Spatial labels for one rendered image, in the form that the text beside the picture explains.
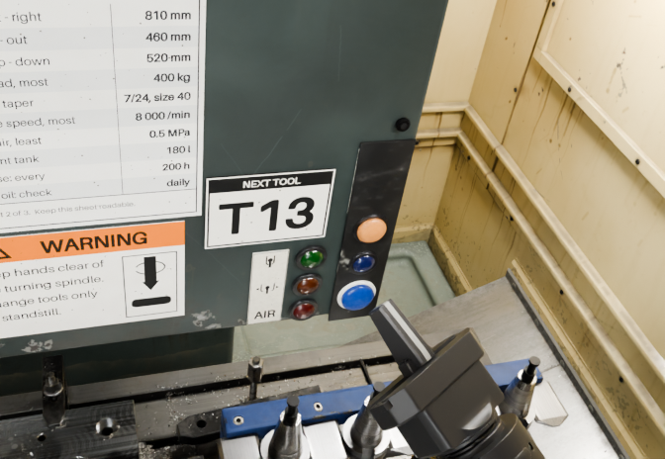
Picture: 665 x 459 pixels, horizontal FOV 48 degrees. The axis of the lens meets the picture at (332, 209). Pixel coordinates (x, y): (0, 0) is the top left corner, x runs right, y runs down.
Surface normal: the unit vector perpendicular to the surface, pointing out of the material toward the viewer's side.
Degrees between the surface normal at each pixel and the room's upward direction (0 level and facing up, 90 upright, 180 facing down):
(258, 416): 0
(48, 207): 90
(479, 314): 24
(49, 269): 90
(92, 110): 90
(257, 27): 90
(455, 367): 30
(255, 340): 0
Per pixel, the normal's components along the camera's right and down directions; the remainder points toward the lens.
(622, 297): -0.95, 0.09
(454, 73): 0.28, 0.65
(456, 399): 0.47, -0.40
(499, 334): -0.28, -0.66
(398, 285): 0.13, -0.76
